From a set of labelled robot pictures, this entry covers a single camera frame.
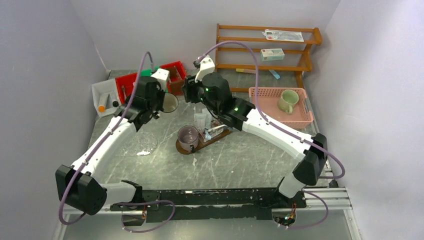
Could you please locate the white enamel mug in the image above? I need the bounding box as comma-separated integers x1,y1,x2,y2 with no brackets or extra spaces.
161,92,179,113

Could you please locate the purple mug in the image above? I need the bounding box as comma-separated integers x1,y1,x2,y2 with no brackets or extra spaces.
177,125,199,153

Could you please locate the white toothbrush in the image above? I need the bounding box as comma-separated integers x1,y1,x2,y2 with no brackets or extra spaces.
209,124,226,131

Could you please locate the pale green mug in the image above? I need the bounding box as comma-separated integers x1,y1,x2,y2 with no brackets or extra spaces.
277,89,299,115

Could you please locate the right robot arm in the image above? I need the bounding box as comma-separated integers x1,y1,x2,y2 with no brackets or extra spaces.
181,72,328,208

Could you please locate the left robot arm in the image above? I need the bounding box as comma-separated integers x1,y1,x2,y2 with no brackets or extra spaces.
55,75,167,216

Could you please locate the grey toothbrush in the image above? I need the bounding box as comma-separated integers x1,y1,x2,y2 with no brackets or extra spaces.
121,85,127,103

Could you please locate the toothpaste tube orange cap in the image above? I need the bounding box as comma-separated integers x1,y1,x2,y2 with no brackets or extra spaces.
97,92,109,113

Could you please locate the oval dark wooden tray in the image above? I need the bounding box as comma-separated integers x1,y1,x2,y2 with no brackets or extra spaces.
175,129,232,155

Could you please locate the brown wooden block holder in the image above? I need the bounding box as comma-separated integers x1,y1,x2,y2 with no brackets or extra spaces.
164,66,187,97

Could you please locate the green plastic bin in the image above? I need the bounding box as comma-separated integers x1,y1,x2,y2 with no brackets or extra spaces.
136,67,159,77

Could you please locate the red bin with holder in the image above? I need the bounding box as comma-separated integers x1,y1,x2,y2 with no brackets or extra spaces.
159,60,188,97

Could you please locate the red bin with toothbrushes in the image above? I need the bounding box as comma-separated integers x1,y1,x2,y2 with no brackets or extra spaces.
115,72,137,104

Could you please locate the white plastic bin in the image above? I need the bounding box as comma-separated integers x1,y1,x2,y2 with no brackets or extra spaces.
91,78,122,118

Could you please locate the yellow pink marker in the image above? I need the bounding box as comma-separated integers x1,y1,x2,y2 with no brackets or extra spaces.
235,68,256,74

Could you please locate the wooden shelf rack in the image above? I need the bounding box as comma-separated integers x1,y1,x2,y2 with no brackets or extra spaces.
214,23,323,88

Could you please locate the small white box on shelf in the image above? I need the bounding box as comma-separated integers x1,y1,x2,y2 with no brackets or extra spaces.
260,48,285,62

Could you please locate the pink plastic basket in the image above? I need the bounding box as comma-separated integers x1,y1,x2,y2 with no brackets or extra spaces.
248,87,314,129

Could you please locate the plastic packet on top shelf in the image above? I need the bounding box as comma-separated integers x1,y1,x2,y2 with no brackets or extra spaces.
262,29,304,42

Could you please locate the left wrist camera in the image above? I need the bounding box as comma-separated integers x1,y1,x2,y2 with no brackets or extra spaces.
151,68,170,92

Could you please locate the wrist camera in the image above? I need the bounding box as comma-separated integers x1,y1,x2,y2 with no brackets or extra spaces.
194,55,216,83
151,68,170,92

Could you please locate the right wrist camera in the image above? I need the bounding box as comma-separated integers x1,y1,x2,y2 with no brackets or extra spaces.
194,55,216,83

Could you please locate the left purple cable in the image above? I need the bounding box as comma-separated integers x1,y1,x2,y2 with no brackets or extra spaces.
58,51,176,234

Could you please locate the purple cable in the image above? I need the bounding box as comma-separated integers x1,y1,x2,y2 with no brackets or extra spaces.
193,40,346,231
58,51,176,234

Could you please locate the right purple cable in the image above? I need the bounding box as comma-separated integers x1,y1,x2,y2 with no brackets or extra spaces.
193,40,346,231

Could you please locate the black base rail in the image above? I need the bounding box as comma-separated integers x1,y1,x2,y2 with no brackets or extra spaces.
109,187,307,223

